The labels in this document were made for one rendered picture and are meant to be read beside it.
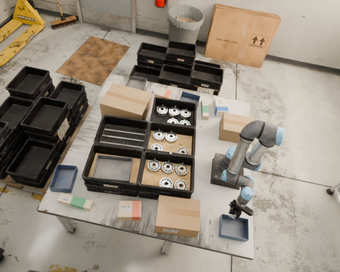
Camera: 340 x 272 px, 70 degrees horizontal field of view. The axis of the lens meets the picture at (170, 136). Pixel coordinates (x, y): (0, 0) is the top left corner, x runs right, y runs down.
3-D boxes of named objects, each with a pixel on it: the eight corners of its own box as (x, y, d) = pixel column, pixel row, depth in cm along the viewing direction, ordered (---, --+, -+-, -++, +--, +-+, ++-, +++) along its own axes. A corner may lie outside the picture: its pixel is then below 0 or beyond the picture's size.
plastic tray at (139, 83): (142, 98, 254) (142, 95, 250) (123, 95, 254) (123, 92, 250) (147, 81, 271) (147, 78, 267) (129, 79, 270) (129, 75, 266)
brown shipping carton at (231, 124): (248, 128, 245) (255, 117, 233) (249, 145, 232) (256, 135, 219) (219, 122, 246) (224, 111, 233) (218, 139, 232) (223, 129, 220)
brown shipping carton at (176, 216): (154, 232, 175) (155, 225, 162) (157, 203, 188) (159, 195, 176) (195, 237, 176) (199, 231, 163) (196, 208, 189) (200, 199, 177)
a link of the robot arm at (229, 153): (225, 151, 200) (229, 142, 189) (241, 157, 198) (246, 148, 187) (222, 163, 193) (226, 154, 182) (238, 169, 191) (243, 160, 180)
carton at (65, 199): (94, 203, 183) (93, 201, 178) (90, 211, 179) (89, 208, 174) (63, 196, 184) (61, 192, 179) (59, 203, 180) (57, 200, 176)
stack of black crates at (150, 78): (161, 83, 355) (162, 70, 337) (156, 96, 337) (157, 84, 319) (134, 77, 356) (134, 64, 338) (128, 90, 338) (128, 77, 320)
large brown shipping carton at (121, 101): (151, 107, 248) (152, 93, 232) (141, 129, 230) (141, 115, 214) (114, 97, 251) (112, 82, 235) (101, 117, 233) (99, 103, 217)
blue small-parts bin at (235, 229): (245, 221, 186) (248, 218, 180) (245, 242, 177) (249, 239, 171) (219, 216, 186) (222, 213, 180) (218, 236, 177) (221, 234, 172)
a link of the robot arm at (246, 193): (255, 187, 159) (254, 198, 153) (249, 196, 167) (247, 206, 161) (244, 183, 160) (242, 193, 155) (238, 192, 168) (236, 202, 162)
